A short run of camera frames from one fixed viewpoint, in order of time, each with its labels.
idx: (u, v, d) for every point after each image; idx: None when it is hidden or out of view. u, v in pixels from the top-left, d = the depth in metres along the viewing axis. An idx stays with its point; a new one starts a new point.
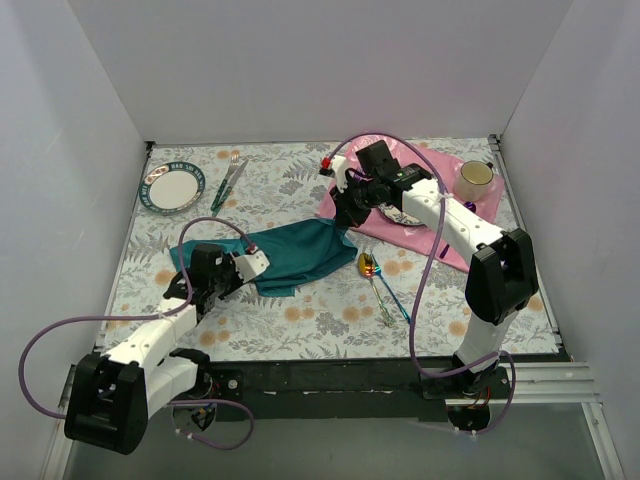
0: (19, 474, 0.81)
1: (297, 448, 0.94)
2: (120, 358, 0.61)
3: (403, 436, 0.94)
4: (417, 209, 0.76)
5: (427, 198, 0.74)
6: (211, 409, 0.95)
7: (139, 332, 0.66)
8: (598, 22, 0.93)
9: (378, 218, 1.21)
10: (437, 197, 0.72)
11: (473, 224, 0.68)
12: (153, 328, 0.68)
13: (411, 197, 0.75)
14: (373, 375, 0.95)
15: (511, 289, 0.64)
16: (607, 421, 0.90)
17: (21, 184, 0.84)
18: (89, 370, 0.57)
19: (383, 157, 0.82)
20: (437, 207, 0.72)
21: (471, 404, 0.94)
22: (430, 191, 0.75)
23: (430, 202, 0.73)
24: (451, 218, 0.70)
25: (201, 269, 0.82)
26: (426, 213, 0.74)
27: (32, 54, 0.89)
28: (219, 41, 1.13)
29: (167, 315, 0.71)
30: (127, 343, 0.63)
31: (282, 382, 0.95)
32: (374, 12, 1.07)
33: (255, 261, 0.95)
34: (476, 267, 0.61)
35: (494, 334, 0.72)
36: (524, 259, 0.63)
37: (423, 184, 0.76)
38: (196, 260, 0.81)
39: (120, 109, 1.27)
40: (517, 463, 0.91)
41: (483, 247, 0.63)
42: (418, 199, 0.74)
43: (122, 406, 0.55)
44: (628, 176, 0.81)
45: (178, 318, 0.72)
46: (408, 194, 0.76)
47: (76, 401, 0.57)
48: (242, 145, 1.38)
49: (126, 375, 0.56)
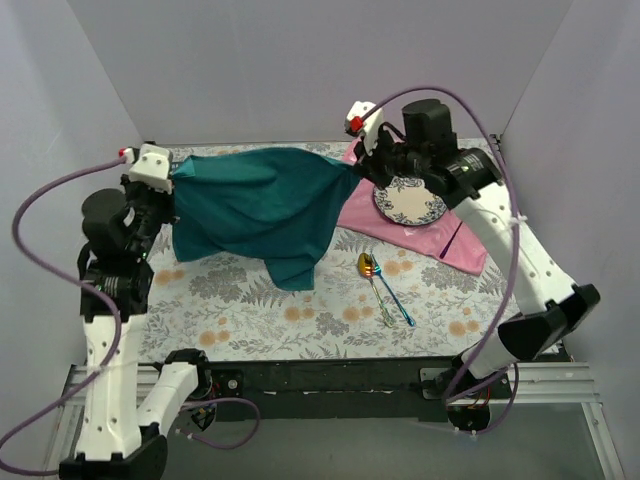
0: (19, 474, 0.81)
1: (295, 447, 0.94)
2: (94, 449, 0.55)
3: (403, 435, 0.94)
4: (472, 220, 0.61)
5: (495, 215, 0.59)
6: (211, 408, 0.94)
7: (94, 402, 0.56)
8: (599, 22, 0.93)
9: (378, 218, 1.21)
10: (511, 223, 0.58)
11: (544, 269, 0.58)
12: (107, 389, 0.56)
13: (476, 208, 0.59)
14: (373, 375, 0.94)
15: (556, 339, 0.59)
16: (607, 421, 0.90)
17: (21, 185, 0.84)
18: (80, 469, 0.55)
19: (440, 132, 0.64)
20: (510, 233, 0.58)
21: (471, 404, 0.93)
22: (499, 204, 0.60)
23: (499, 224, 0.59)
24: (522, 254, 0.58)
25: (110, 245, 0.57)
26: (486, 232, 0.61)
27: (33, 53, 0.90)
28: (220, 41, 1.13)
29: (106, 367, 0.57)
30: (93, 428, 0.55)
31: (282, 382, 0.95)
32: (374, 13, 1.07)
33: (145, 164, 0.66)
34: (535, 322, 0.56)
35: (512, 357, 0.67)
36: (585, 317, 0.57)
37: (492, 192, 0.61)
38: (97, 241, 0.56)
39: (120, 109, 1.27)
40: (517, 463, 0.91)
41: (551, 308, 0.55)
42: (484, 215, 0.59)
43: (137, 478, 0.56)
44: (627, 176, 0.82)
45: (122, 354, 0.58)
46: (472, 201, 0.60)
47: None
48: (243, 145, 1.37)
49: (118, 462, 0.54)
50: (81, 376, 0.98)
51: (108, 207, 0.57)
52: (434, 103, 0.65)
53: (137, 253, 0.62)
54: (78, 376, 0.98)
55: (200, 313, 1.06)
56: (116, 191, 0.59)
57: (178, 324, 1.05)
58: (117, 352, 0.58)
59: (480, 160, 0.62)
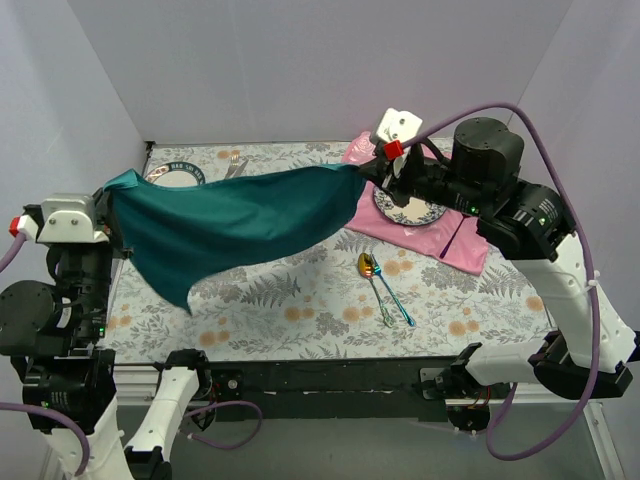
0: (19, 474, 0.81)
1: (294, 448, 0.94)
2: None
3: (403, 435, 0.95)
4: (539, 276, 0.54)
5: (570, 277, 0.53)
6: (211, 409, 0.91)
7: None
8: (598, 22, 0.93)
9: (378, 218, 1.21)
10: (589, 287, 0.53)
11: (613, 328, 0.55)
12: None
13: (555, 272, 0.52)
14: (372, 375, 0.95)
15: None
16: (607, 421, 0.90)
17: (20, 185, 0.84)
18: None
19: (511, 172, 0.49)
20: (586, 298, 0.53)
21: (472, 404, 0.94)
22: (574, 262, 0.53)
23: (575, 285, 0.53)
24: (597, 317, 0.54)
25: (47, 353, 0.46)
26: (554, 290, 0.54)
27: (33, 52, 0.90)
28: (219, 41, 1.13)
29: (83, 474, 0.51)
30: None
31: (282, 382, 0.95)
32: (373, 13, 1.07)
33: (61, 231, 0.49)
34: (606, 383, 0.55)
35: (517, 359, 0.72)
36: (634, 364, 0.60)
37: (569, 248, 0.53)
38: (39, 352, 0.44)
39: (120, 109, 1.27)
40: (518, 464, 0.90)
41: (620, 370, 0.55)
42: (563, 278, 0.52)
43: None
44: (627, 176, 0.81)
45: (96, 458, 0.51)
46: (551, 262, 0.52)
47: None
48: (243, 145, 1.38)
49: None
50: None
51: (26, 317, 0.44)
52: (496, 132, 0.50)
53: (84, 339, 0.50)
54: None
55: (200, 314, 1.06)
56: (40, 289, 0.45)
57: (178, 324, 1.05)
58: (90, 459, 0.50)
59: (553, 203, 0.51)
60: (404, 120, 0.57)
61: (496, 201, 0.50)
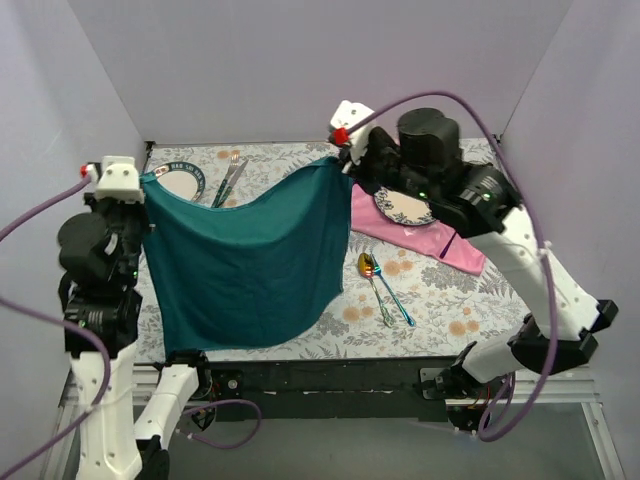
0: (19, 474, 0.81)
1: (296, 447, 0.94)
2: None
3: (404, 434, 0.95)
4: (494, 252, 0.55)
5: (521, 247, 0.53)
6: (211, 409, 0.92)
7: (87, 438, 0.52)
8: (598, 23, 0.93)
9: (378, 218, 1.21)
10: (540, 256, 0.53)
11: (573, 297, 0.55)
12: (103, 427, 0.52)
13: (504, 243, 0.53)
14: (373, 375, 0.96)
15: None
16: (607, 422, 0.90)
17: (20, 185, 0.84)
18: None
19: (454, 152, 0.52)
20: (539, 268, 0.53)
21: (471, 404, 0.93)
22: (525, 233, 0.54)
23: (527, 255, 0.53)
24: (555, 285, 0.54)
25: (92, 279, 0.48)
26: (509, 264, 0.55)
27: (33, 53, 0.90)
28: (220, 42, 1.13)
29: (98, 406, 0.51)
30: (90, 462, 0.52)
31: (282, 382, 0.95)
32: (374, 14, 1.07)
33: (111, 182, 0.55)
34: (571, 352, 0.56)
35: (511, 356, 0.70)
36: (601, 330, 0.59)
37: (517, 220, 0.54)
38: (82, 275, 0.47)
39: (120, 109, 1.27)
40: (516, 462, 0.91)
41: (584, 337, 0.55)
42: (514, 249, 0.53)
43: None
44: (627, 177, 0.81)
45: (115, 388, 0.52)
46: (500, 236, 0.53)
47: None
48: (243, 145, 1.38)
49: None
50: None
51: (84, 232, 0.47)
52: (437, 115, 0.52)
53: (126, 277, 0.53)
54: None
55: None
56: (92, 217, 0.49)
57: None
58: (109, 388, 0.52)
59: (497, 181, 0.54)
60: (355, 111, 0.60)
61: (442, 182, 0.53)
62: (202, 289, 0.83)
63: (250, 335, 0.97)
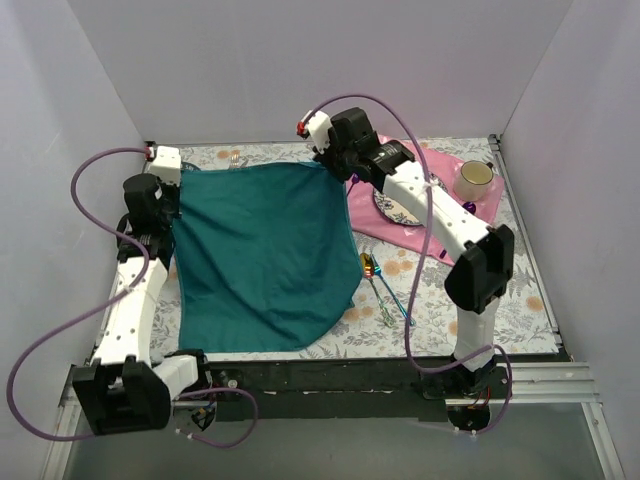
0: (18, 474, 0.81)
1: (294, 447, 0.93)
2: (113, 356, 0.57)
3: (402, 436, 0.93)
4: (399, 196, 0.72)
5: (411, 185, 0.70)
6: (211, 408, 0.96)
7: (115, 317, 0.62)
8: (598, 23, 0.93)
9: (378, 218, 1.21)
10: (425, 188, 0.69)
11: (459, 219, 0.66)
12: (130, 307, 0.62)
13: (396, 183, 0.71)
14: (373, 375, 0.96)
15: (490, 281, 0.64)
16: (607, 421, 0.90)
17: (20, 184, 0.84)
18: (89, 379, 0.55)
19: (362, 130, 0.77)
20: (424, 197, 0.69)
21: (471, 404, 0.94)
22: (416, 176, 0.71)
23: (416, 191, 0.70)
24: (438, 210, 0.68)
25: (144, 211, 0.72)
26: (410, 201, 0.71)
27: (32, 51, 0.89)
28: (219, 41, 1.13)
29: (135, 286, 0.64)
30: (112, 336, 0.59)
31: (282, 382, 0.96)
32: (374, 14, 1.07)
33: (161, 161, 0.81)
34: (460, 264, 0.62)
35: (480, 324, 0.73)
36: (505, 255, 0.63)
37: (408, 169, 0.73)
38: (136, 206, 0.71)
39: (120, 109, 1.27)
40: (518, 464, 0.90)
41: (469, 248, 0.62)
42: (404, 186, 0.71)
43: (139, 398, 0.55)
44: (627, 176, 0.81)
45: (147, 283, 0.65)
46: (392, 178, 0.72)
47: (97, 409, 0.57)
48: (243, 145, 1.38)
49: (129, 374, 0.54)
50: None
51: (143, 180, 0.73)
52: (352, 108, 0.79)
53: (164, 222, 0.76)
54: None
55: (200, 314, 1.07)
56: (149, 174, 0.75)
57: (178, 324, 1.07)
58: (143, 281, 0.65)
59: (397, 148, 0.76)
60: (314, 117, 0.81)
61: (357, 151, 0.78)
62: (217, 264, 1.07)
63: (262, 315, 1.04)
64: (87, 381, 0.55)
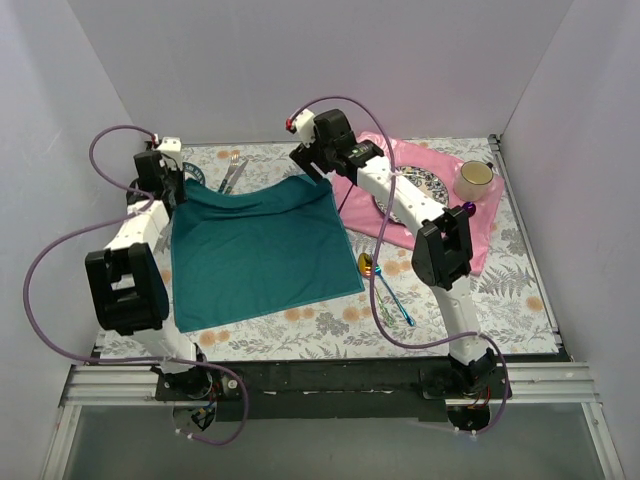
0: (19, 473, 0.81)
1: (293, 448, 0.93)
2: (119, 246, 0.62)
3: (402, 436, 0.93)
4: (369, 185, 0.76)
5: (379, 175, 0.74)
6: (211, 408, 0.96)
7: (125, 227, 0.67)
8: (598, 23, 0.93)
9: (378, 218, 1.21)
10: (390, 176, 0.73)
11: (419, 201, 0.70)
12: (138, 221, 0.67)
13: (365, 174, 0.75)
14: (373, 375, 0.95)
15: (452, 258, 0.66)
16: (607, 421, 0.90)
17: (20, 185, 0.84)
18: (98, 261, 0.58)
19: (340, 129, 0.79)
20: (389, 184, 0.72)
21: (471, 404, 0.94)
22: (383, 168, 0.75)
23: (382, 180, 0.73)
24: (400, 194, 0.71)
25: (151, 176, 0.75)
26: (378, 190, 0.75)
27: (32, 53, 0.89)
28: (219, 41, 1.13)
29: (144, 209, 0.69)
30: (121, 235, 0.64)
31: (282, 382, 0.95)
32: (374, 14, 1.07)
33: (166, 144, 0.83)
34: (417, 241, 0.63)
35: (456, 303, 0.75)
36: (462, 234, 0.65)
37: (379, 161, 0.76)
38: (141, 169, 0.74)
39: (120, 109, 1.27)
40: (518, 464, 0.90)
41: (425, 225, 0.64)
42: (372, 176, 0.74)
43: (146, 275, 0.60)
44: (627, 176, 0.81)
45: (156, 209, 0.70)
46: (362, 170, 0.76)
47: (99, 292, 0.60)
48: (242, 145, 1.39)
49: (136, 252, 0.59)
50: (81, 376, 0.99)
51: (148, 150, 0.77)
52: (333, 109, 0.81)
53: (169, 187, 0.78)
54: (78, 376, 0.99)
55: (201, 314, 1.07)
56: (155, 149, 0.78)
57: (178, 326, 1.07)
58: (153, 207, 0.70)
59: (368, 144, 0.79)
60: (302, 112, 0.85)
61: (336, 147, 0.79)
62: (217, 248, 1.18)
63: (253, 296, 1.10)
64: (97, 260, 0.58)
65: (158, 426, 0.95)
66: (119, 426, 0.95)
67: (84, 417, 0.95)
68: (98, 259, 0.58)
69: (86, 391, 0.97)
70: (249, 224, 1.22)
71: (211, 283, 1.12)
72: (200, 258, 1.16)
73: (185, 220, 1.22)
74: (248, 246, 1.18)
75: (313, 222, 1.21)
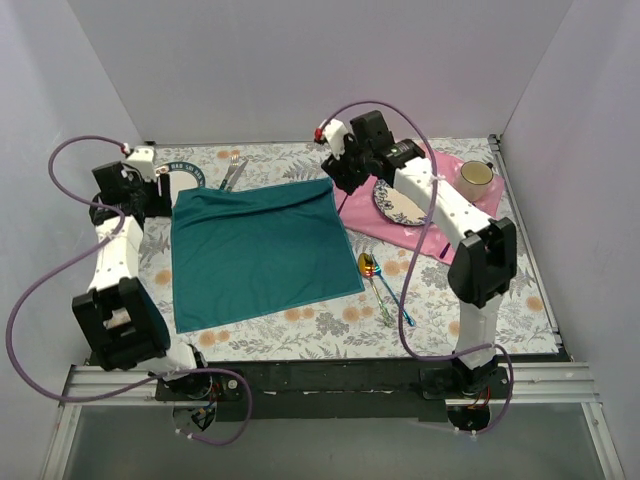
0: (18, 474, 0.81)
1: (293, 448, 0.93)
2: (106, 284, 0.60)
3: (403, 436, 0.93)
4: (407, 187, 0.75)
5: (419, 179, 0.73)
6: (211, 408, 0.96)
7: (102, 258, 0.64)
8: (598, 23, 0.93)
9: (379, 218, 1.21)
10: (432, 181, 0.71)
11: (462, 210, 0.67)
12: (115, 250, 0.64)
13: (405, 175, 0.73)
14: (373, 376, 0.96)
15: (492, 275, 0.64)
16: (607, 421, 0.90)
17: (20, 185, 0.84)
18: (89, 305, 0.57)
19: (377, 129, 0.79)
20: (430, 189, 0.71)
21: (471, 404, 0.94)
22: (423, 170, 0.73)
23: (422, 183, 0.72)
24: (441, 201, 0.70)
25: (114, 187, 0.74)
26: (416, 193, 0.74)
27: (32, 53, 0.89)
28: (219, 41, 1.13)
29: (117, 233, 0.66)
30: (103, 270, 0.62)
31: (282, 382, 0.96)
32: (374, 14, 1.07)
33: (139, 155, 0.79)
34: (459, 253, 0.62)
35: (482, 320, 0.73)
36: (506, 248, 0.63)
37: (418, 163, 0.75)
38: (104, 180, 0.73)
39: (120, 109, 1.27)
40: (518, 464, 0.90)
41: (468, 236, 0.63)
42: (411, 178, 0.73)
43: (141, 309, 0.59)
44: (628, 176, 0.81)
45: (128, 232, 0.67)
46: (401, 172, 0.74)
47: (95, 333, 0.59)
48: (242, 145, 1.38)
49: (127, 288, 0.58)
50: (81, 376, 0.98)
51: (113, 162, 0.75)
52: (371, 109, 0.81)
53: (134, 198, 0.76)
54: (78, 377, 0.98)
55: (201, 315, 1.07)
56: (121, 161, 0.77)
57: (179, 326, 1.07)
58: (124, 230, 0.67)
59: (407, 143, 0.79)
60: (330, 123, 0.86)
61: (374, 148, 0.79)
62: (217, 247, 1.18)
63: (252, 295, 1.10)
64: (87, 303, 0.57)
65: (158, 427, 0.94)
66: (118, 426, 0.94)
67: (84, 417, 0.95)
68: (88, 303, 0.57)
69: (86, 392, 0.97)
70: (250, 225, 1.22)
71: (210, 285, 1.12)
72: (200, 256, 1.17)
73: (187, 220, 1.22)
74: (249, 247, 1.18)
75: (313, 222, 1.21)
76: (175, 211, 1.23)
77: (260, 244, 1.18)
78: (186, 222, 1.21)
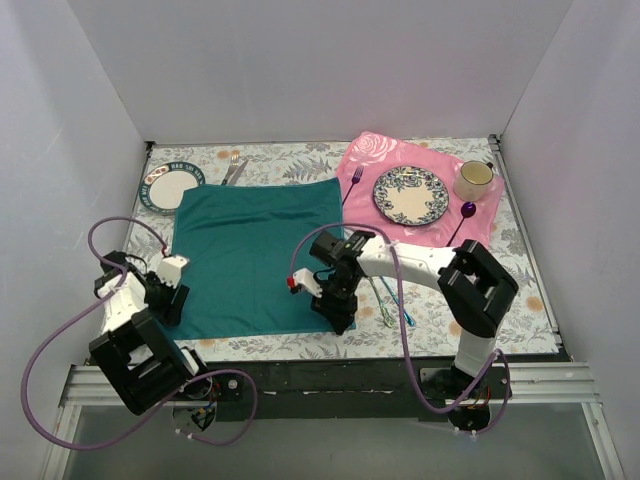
0: (18, 473, 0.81)
1: (294, 448, 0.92)
2: (118, 325, 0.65)
3: (403, 435, 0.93)
4: (375, 267, 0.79)
5: (378, 252, 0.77)
6: (211, 408, 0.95)
7: (110, 306, 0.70)
8: (598, 23, 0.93)
9: (379, 218, 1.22)
10: (386, 248, 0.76)
11: (427, 255, 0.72)
12: (119, 297, 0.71)
13: (368, 259, 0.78)
14: (373, 376, 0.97)
15: (496, 298, 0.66)
16: (607, 422, 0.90)
17: (20, 184, 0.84)
18: (104, 345, 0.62)
19: (330, 241, 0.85)
20: (388, 256, 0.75)
21: (471, 404, 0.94)
22: (379, 245, 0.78)
23: (382, 255, 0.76)
24: (405, 258, 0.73)
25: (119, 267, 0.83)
26: (383, 267, 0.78)
27: (32, 53, 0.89)
28: (219, 41, 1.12)
29: (121, 285, 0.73)
30: (114, 315, 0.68)
31: (282, 382, 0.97)
32: (374, 13, 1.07)
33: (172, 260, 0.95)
34: (448, 292, 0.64)
35: (491, 340, 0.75)
36: (487, 266, 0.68)
37: (372, 243, 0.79)
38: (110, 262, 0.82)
39: (121, 110, 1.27)
40: (518, 465, 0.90)
41: (443, 271, 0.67)
42: (371, 258, 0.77)
43: (156, 340, 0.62)
44: (628, 177, 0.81)
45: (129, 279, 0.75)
46: (360, 259, 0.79)
47: (115, 374, 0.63)
48: (242, 145, 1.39)
49: (140, 321, 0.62)
50: (81, 376, 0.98)
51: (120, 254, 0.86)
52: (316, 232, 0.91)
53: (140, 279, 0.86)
54: (78, 376, 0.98)
55: (203, 315, 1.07)
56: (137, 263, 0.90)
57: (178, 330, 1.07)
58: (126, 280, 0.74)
59: (359, 235, 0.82)
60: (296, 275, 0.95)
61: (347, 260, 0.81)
62: (222, 247, 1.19)
63: (255, 296, 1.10)
64: (102, 343, 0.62)
65: (158, 427, 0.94)
66: (118, 426, 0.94)
67: (84, 417, 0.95)
68: (102, 342, 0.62)
69: (86, 391, 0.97)
70: (252, 229, 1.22)
71: (212, 287, 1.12)
72: (205, 256, 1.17)
73: (192, 218, 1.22)
74: (253, 246, 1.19)
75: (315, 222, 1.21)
76: (178, 211, 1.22)
77: (263, 244, 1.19)
78: (193, 222, 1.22)
